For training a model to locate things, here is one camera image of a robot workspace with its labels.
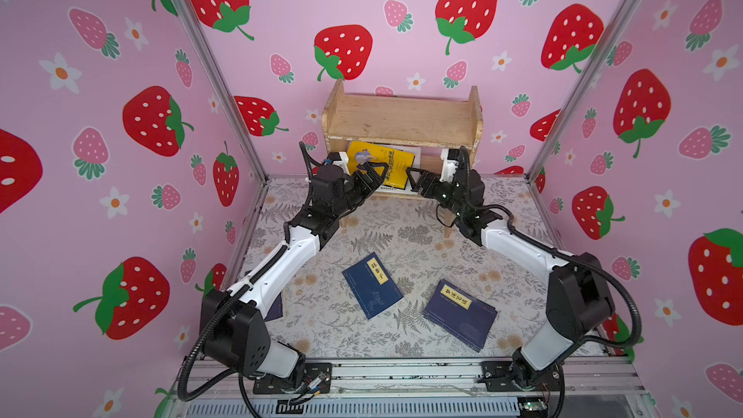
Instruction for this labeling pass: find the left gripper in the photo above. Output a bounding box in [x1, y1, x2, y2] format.
[329, 163, 385, 224]

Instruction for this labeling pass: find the yellow cartoon cover book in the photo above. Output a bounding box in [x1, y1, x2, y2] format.
[346, 141, 387, 173]

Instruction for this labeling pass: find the blue book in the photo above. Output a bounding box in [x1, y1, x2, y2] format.
[423, 279, 498, 352]
[342, 253, 404, 319]

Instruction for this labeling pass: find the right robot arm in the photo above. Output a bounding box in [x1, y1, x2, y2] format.
[406, 166, 615, 390]

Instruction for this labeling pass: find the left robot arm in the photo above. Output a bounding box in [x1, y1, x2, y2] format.
[190, 162, 388, 389]

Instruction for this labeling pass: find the wooden two-tier shelf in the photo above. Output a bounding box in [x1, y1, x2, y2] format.
[320, 79, 484, 233]

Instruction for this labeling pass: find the dark purple book left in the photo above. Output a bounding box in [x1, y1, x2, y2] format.
[264, 293, 284, 322]

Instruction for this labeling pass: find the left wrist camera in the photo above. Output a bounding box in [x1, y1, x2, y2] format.
[323, 152, 349, 175]

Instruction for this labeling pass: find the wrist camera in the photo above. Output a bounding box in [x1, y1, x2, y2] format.
[323, 152, 349, 175]
[440, 148, 461, 183]

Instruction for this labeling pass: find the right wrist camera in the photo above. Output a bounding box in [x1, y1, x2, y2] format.
[440, 148, 461, 183]

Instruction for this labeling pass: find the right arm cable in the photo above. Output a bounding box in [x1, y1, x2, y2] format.
[434, 146, 642, 355]

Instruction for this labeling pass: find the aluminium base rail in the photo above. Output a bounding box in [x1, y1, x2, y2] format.
[164, 356, 661, 417]

